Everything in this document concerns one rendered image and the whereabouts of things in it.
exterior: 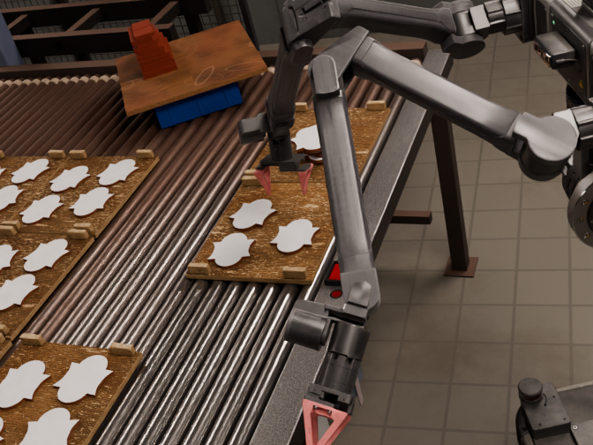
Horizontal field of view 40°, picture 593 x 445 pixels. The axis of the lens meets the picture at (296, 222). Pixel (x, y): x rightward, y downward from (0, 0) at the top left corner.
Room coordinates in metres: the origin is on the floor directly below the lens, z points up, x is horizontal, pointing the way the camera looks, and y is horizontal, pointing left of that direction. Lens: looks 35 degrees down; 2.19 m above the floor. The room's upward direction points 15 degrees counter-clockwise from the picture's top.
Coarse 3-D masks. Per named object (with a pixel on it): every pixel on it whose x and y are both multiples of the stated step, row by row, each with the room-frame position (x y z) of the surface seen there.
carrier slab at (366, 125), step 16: (304, 112) 2.40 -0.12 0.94; (352, 112) 2.31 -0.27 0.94; (368, 112) 2.28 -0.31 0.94; (384, 112) 2.25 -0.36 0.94; (352, 128) 2.21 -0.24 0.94; (368, 128) 2.19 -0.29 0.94; (368, 144) 2.09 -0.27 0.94; (256, 160) 2.18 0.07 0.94; (304, 160) 2.10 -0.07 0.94; (272, 176) 2.07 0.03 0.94; (288, 176) 2.04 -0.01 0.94; (320, 176) 1.99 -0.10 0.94
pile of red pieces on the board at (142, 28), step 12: (132, 24) 2.91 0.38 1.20; (144, 24) 2.88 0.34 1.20; (132, 36) 2.83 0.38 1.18; (144, 36) 2.78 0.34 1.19; (156, 36) 2.80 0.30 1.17; (144, 48) 2.77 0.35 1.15; (156, 48) 2.78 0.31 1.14; (168, 48) 2.89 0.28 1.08; (144, 60) 2.77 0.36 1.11; (156, 60) 2.77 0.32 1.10; (168, 60) 2.78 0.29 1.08; (144, 72) 2.76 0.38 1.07; (156, 72) 2.77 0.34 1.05
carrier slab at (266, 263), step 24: (240, 192) 2.02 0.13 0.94; (264, 192) 1.99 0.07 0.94; (288, 192) 1.95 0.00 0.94; (312, 192) 1.92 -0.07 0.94; (288, 216) 1.84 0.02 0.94; (312, 216) 1.81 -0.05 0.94; (216, 240) 1.82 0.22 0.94; (264, 240) 1.76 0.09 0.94; (312, 240) 1.70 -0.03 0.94; (240, 264) 1.69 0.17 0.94; (264, 264) 1.66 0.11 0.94; (288, 264) 1.63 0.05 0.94; (312, 264) 1.61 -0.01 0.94
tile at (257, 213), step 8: (256, 200) 1.94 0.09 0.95; (264, 200) 1.93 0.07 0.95; (240, 208) 1.92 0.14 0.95; (248, 208) 1.91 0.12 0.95; (256, 208) 1.90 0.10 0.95; (264, 208) 1.89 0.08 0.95; (272, 208) 1.90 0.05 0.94; (232, 216) 1.90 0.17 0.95; (240, 216) 1.88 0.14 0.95; (248, 216) 1.87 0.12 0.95; (256, 216) 1.86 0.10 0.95; (264, 216) 1.85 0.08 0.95; (240, 224) 1.85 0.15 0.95; (248, 224) 1.84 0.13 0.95; (256, 224) 1.83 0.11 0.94
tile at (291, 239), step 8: (288, 224) 1.79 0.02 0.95; (296, 224) 1.78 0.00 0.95; (304, 224) 1.77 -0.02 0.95; (280, 232) 1.76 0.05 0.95; (288, 232) 1.75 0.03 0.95; (296, 232) 1.74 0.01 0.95; (304, 232) 1.73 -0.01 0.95; (312, 232) 1.72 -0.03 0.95; (280, 240) 1.73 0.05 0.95; (288, 240) 1.72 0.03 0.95; (296, 240) 1.71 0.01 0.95; (304, 240) 1.70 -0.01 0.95; (280, 248) 1.69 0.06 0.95; (288, 248) 1.68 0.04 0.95; (296, 248) 1.67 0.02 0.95
